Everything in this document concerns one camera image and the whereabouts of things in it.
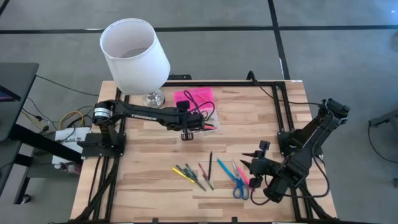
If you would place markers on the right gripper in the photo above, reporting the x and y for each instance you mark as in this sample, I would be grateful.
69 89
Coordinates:
262 165

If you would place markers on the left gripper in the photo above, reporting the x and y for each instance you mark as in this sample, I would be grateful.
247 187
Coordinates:
191 122

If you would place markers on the pink highlighter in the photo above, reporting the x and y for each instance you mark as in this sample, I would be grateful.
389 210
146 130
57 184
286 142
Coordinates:
243 175

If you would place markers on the pink pen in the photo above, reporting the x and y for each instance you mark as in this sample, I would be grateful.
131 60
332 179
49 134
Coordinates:
210 127

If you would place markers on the teal multicolour pen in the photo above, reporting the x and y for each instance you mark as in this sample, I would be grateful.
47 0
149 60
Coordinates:
226 170

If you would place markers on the clear box with pink lid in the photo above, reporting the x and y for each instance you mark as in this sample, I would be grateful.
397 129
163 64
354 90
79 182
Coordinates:
178 95

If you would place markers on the black pen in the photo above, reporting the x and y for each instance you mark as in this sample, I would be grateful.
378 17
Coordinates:
210 166

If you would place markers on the green crayon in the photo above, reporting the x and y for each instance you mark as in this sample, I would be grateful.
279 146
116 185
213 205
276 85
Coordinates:
191 171
190 176
209 183
181 169

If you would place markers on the red crayon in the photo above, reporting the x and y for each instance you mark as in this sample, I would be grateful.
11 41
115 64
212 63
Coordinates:
202 170

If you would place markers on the yellow highlighter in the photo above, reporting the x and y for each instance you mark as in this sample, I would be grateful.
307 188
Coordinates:
182 174

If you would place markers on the grey marker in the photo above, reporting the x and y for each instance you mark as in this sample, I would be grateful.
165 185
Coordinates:
200 186

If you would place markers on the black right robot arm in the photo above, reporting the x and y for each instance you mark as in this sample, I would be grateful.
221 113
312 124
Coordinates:
311 140

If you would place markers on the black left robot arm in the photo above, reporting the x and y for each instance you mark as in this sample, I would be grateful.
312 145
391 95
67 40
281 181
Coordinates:
143 117

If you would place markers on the white printed paper box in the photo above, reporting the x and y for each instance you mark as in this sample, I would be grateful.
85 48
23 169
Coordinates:
71 137

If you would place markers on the black power strip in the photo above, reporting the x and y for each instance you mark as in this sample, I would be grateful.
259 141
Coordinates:
180 76

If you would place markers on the white shade silver table lamp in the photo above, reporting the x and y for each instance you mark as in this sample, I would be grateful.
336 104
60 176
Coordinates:
133 62

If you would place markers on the grey chair base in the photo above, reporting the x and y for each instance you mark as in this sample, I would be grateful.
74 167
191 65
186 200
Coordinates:
384 119

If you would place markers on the black desk beam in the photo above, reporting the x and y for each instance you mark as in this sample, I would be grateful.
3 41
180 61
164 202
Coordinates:
40 143

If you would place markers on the dark grey desk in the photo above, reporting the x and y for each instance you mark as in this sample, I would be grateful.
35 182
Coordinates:
15 93

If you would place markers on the black caster wheel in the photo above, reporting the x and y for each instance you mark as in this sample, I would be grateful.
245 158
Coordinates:
25 198

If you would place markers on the dark monitor on desk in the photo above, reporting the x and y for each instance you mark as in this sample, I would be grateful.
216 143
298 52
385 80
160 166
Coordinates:
7 95

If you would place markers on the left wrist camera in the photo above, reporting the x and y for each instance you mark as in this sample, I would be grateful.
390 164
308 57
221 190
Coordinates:
183 105

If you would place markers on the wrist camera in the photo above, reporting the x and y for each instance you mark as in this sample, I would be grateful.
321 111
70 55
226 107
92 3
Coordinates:
255 182
183 105

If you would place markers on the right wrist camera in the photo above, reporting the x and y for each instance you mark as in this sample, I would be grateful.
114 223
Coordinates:
255 182

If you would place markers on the black table edge bracket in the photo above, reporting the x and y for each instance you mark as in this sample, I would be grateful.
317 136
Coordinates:
154 220

